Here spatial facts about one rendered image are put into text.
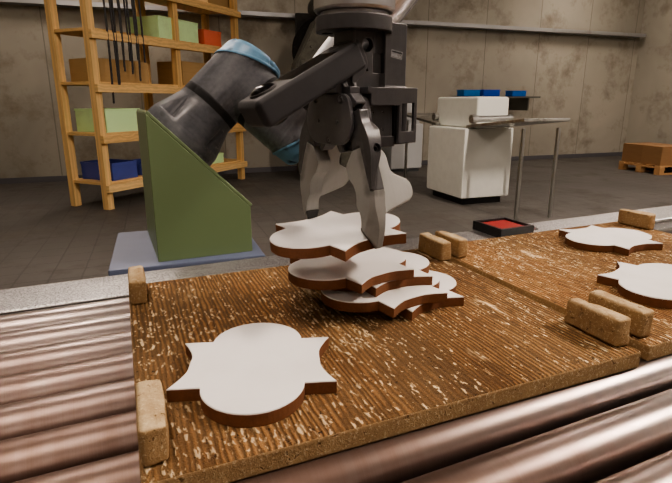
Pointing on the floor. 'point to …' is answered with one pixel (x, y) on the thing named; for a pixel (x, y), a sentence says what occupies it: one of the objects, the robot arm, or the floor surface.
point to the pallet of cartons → (647, 157)
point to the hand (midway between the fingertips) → (336, 230)
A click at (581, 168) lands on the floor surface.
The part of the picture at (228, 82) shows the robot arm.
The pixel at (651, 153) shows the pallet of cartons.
